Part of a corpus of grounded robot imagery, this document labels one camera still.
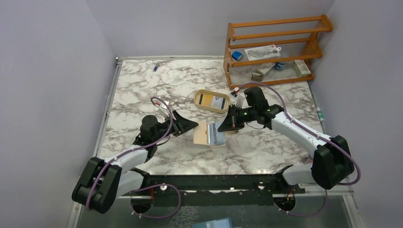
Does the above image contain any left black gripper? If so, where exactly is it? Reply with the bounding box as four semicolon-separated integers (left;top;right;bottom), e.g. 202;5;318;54
153;110;198;142

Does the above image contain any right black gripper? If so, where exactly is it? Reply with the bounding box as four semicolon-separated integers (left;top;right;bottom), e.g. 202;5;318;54
219;104;257;132

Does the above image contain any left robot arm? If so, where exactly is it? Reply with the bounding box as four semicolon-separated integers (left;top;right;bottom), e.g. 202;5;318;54
71;111;199;214

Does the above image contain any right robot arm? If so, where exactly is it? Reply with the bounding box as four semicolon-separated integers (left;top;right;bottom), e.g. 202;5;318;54
217;87;361;193

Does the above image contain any yellow white card in tray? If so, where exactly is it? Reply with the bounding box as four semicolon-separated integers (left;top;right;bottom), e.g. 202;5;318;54
196;94;227;110

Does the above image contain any tan oval tray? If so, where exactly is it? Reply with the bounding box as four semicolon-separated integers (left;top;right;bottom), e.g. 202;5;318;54
193;89;230;114

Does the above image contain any blue small box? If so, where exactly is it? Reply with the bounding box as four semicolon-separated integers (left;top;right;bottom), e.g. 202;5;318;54
231;51;244;62

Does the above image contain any blue white cup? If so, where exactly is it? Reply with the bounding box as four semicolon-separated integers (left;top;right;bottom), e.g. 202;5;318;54
275;61;288;70

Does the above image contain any orange wooden rack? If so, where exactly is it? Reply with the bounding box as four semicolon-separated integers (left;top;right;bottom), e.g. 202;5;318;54
223;14;334;89

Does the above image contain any white packaged item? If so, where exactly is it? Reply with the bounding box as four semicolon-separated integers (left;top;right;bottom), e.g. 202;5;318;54
244;45;282;61

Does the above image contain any green white box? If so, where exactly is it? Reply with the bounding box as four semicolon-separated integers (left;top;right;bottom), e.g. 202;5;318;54
293;59;311;77

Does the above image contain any blue object at bottom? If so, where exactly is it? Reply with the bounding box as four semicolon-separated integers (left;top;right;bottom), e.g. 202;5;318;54
192;218;233;228

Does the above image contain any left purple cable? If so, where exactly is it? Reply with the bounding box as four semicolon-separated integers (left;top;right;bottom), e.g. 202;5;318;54
86;96;182;220

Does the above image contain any purple cable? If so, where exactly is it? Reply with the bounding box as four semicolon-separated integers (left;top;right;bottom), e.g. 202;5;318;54
86;96;182;220
234;82;362;218

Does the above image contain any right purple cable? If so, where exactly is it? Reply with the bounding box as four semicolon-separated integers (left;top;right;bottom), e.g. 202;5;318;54
234;82;362;218

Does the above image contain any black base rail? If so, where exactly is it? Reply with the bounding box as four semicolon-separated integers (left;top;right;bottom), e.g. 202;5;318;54
124;174;305;207

